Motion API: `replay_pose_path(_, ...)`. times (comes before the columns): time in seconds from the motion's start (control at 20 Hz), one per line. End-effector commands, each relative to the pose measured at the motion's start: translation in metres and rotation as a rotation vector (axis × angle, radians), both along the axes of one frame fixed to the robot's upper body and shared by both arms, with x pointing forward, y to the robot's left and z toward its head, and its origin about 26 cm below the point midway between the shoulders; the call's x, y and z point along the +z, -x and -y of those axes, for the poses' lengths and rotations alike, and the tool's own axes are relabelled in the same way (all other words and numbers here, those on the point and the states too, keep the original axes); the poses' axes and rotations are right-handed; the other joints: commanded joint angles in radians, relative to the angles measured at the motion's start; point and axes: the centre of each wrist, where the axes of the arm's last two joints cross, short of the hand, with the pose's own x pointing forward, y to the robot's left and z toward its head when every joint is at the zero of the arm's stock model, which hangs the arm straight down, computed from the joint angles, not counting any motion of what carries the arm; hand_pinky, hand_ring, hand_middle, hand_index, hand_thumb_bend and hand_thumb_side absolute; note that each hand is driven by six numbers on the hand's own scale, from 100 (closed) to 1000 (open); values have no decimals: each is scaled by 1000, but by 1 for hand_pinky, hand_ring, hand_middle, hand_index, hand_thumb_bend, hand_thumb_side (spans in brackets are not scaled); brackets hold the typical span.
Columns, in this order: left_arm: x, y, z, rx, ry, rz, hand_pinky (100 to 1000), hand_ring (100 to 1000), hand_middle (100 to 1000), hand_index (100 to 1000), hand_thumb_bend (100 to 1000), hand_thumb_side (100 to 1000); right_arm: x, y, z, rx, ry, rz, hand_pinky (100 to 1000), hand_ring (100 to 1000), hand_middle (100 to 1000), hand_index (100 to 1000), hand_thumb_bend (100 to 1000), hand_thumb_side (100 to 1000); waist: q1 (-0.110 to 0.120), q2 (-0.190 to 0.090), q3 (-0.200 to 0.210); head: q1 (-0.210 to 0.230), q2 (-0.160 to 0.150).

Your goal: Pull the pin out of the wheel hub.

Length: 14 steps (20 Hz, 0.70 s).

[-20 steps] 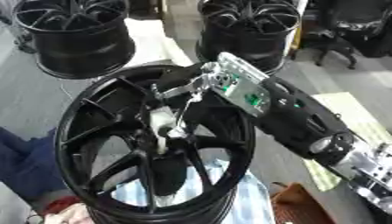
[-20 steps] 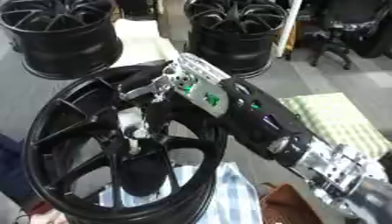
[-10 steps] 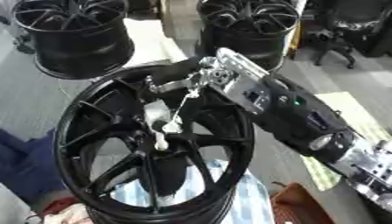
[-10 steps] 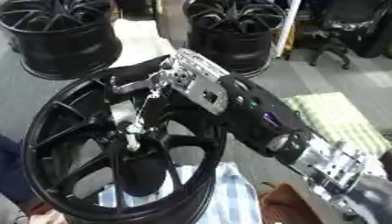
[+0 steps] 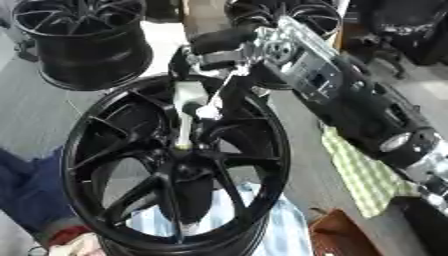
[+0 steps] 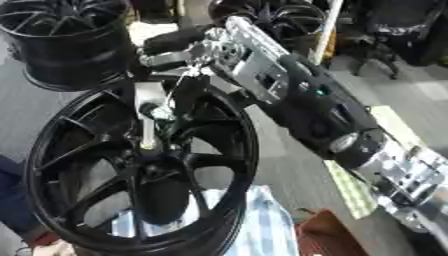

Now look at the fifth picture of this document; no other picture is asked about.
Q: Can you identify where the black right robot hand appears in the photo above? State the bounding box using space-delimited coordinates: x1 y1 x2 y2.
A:
166 27 266 148

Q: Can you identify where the person's hand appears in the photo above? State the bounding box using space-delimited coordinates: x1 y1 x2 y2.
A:
47 232 109 256

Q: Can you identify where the large black spoked wheel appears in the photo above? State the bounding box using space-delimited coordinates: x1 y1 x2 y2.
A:
59 74 293 256

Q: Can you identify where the black office chair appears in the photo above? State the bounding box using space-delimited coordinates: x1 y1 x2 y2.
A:
346 0 448 80

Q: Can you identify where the pale blue plastic bag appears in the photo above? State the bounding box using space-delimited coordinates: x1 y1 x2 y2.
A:
124 181 314 256

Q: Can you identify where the brown bag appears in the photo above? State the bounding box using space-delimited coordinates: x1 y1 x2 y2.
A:
306 207 384 256

